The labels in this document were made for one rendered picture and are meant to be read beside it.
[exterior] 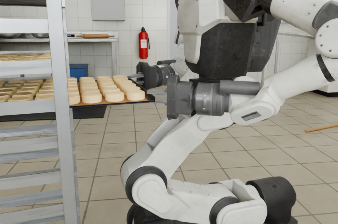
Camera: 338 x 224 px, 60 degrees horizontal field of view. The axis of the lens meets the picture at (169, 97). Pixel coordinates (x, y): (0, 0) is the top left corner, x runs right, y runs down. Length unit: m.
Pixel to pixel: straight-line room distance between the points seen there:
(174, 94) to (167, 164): 0.32
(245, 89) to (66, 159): 0.46
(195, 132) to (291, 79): 0.40
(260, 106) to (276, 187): 0.64
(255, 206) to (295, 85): 0.61
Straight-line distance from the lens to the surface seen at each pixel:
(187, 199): 1.10
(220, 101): 0.74
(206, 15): 0.90
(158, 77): 1.16
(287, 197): 1.32
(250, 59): 0.99
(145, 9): 4.90
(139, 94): 0.78
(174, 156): 1.01
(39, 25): 0.72
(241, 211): 1.17
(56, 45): 0.69
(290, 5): 0.74
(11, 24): 0.72
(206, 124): 0.97
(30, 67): 0.72
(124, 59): 4.89
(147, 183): 0.96
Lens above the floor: 0.94
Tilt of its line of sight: 12 degrees down
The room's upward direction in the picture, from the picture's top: straight up
